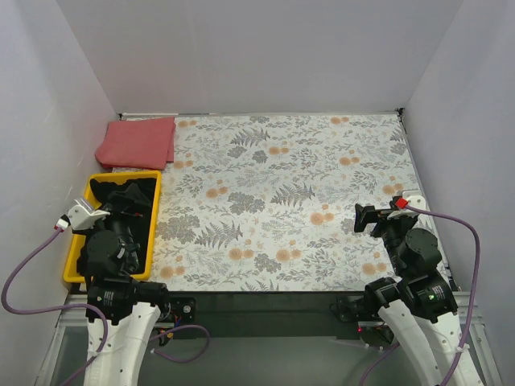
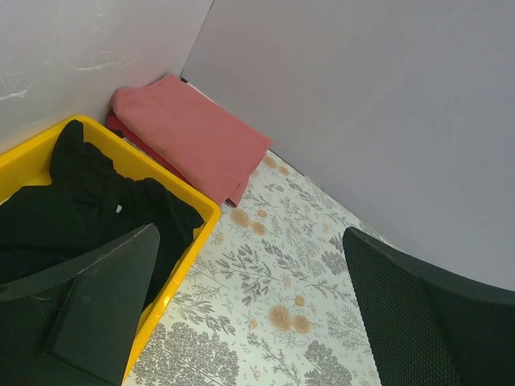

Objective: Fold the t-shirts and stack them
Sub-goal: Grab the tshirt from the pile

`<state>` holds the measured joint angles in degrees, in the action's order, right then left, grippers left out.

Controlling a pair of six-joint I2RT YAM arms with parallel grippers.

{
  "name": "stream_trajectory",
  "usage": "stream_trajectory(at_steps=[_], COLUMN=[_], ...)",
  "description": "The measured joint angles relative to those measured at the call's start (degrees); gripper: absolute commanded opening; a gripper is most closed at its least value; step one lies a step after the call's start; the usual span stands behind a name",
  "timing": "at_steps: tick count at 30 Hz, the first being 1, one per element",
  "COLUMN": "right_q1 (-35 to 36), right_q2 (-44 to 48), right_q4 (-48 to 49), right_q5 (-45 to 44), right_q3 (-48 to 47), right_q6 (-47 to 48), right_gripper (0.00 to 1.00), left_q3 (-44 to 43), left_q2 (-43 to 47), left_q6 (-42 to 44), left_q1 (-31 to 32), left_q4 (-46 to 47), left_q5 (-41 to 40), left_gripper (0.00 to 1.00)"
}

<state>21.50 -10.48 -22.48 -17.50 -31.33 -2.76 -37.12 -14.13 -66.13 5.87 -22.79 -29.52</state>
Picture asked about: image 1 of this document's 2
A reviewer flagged aluminium frame rail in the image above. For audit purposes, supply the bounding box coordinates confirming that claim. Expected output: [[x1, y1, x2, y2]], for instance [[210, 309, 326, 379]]
[[35, 307, 88, 385]]

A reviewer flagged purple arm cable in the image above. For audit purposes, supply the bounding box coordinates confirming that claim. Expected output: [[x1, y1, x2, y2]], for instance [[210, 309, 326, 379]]
[[357, 203, 482, 386], [2, 228, 211, 386]]

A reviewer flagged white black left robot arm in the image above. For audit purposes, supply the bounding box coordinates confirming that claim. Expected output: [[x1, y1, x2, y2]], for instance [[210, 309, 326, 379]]
[[79, 216, 171, 385]]

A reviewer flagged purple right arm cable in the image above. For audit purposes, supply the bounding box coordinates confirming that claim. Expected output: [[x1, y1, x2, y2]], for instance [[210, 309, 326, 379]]
[[357, 203, 482, 386]]

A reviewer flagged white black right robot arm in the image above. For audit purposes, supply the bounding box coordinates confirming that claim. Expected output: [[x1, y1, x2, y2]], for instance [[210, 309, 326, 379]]
[[354, 196, 482, 385]]

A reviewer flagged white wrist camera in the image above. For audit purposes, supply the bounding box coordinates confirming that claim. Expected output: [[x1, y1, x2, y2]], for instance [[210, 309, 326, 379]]
[[388, 190, 426, 220], [54, 197, 110, 232]]

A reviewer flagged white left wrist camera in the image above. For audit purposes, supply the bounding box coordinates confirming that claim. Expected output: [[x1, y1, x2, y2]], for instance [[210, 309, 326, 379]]
[[54, 197, 110, 232]]

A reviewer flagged floral table mat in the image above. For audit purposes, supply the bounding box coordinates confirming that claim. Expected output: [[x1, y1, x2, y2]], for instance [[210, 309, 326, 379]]
[[150, 114, 420, 291]]

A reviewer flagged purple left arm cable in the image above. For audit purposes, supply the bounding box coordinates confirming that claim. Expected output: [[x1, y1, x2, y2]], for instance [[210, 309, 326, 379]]
[[2, 228, 211, 386]]

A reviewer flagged black t shirt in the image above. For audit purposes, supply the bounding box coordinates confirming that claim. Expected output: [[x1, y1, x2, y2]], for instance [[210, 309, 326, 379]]
[[82, 178, 156, 277]]

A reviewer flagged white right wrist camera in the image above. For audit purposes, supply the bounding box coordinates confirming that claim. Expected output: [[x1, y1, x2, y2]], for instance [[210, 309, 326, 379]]
[[388, 190, 426, 220]]

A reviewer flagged folded red t shirt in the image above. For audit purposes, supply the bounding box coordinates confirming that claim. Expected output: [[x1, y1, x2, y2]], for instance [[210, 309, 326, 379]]
[[95, 117, 176, 170]]

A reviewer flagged yellow plastic tray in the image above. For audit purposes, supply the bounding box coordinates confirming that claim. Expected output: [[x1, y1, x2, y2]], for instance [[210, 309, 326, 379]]
[[63, 170, 162, 284]]

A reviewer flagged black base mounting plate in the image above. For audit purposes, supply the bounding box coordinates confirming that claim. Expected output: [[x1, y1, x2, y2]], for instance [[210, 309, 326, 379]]
[[160, 289, 398, 347]]

